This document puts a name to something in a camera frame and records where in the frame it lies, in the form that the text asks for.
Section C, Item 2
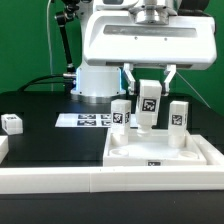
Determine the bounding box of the white square table top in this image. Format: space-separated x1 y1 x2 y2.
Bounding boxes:
103 129 207 166

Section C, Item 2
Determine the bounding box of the white base marker plate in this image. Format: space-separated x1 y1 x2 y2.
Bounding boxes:
55 113 137 128

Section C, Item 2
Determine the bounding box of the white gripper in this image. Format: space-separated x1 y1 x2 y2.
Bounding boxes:
83 11 217 96

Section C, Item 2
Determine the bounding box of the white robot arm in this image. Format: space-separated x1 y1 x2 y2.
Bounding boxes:
72 0 217 103

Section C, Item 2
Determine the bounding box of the white u-shaped obstacle fence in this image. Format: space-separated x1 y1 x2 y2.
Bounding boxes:
0 135 224 194

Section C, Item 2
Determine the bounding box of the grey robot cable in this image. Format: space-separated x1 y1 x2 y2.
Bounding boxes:
174 71 213 111

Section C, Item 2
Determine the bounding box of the white cable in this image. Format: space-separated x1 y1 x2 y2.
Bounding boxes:
46 0 56 92

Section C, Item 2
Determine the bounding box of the black cable bundle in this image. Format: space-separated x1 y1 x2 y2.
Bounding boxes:
17 73 76 93

